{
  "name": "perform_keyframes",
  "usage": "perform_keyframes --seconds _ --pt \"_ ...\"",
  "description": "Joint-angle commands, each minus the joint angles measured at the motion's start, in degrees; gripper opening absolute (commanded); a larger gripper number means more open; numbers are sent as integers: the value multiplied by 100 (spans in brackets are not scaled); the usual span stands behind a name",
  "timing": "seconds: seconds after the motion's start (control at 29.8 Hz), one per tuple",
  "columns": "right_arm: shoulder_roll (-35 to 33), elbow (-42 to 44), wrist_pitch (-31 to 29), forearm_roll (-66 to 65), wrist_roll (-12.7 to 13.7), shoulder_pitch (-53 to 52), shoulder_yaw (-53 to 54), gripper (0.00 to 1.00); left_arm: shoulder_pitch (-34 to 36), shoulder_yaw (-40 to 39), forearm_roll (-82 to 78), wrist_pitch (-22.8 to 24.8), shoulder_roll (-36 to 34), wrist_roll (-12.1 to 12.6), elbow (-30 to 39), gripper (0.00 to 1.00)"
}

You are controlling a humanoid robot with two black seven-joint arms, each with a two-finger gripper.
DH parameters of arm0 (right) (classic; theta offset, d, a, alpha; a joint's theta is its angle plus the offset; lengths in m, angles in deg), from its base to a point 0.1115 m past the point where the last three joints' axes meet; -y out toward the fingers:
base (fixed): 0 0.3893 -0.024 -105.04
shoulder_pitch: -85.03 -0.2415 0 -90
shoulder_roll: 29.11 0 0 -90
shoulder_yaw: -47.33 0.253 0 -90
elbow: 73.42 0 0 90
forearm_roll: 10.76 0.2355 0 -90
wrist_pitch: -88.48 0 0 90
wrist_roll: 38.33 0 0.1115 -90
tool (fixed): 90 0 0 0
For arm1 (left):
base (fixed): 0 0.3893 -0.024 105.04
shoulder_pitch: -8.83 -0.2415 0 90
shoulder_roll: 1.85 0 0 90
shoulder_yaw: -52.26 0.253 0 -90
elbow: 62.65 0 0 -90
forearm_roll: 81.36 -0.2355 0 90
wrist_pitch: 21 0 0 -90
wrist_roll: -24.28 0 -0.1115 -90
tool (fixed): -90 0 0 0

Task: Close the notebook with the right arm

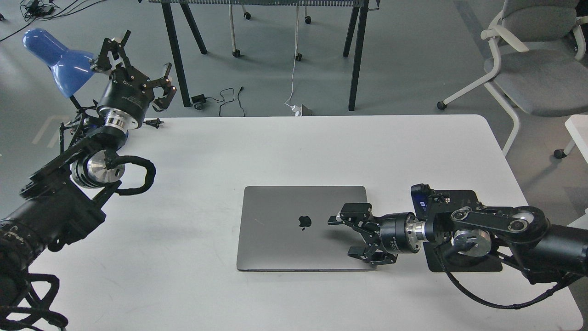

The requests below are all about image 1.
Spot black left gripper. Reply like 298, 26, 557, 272
90, 30, 177, 130

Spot white rolling cart frame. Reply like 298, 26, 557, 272
228, 0, 312, 62

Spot black metal table frame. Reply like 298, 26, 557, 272
148, 0, 380, 112

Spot grey laptop computer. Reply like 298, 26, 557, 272
237, 186, 374, 272

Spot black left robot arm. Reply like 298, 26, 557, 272
1, 28, 176, 331

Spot black power plug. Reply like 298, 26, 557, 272
143, 119, 164, 129

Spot white side table corner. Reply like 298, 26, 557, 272
563, 114, 588, 163

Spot blue desk lamp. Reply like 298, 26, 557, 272
23, 28, 94, 110

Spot black mouse pad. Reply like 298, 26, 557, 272
410, 184, 503, 272

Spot black cables on floor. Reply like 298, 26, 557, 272
0, 0, 107, 43

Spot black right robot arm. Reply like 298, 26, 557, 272
328, 183, 588, 309

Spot grey office chair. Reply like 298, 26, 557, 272
437, 0, 588, 155

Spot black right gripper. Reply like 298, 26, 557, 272
328, 203, 427, 267

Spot white charger with cable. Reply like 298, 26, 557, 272
284, 1, 302, 117

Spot black power adapter with cable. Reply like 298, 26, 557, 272
190, 86, 247, 117

